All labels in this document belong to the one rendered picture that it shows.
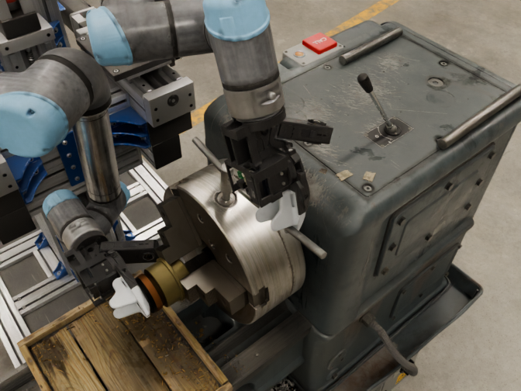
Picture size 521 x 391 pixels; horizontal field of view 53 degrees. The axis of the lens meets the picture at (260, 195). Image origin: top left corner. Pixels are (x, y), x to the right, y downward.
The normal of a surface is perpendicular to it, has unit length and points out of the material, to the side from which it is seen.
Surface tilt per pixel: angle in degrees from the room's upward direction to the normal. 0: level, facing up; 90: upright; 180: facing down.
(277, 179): 71
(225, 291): 9
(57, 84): 38
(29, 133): 89
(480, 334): 0
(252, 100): 75
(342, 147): 0
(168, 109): 90
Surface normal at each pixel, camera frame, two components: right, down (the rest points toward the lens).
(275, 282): 0.61, 0.37
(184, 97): 0.62, 0.58
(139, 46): 0.25, 0.68
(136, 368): 0.01, -0.68
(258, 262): 0.52, 0.07
